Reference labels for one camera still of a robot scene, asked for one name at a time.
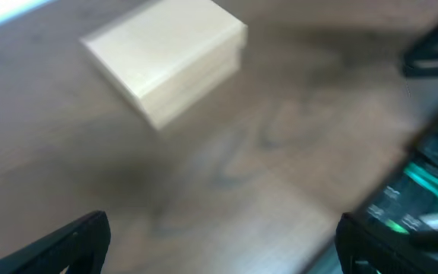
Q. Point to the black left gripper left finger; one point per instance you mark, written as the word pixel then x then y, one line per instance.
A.
pixel 80 247

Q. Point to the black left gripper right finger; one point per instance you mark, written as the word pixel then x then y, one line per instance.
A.
pixel 385 250

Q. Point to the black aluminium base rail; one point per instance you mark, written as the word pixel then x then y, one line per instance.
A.
pixel 406 205

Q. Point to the brown cardboard box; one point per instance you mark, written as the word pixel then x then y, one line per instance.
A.
pixel 166 55

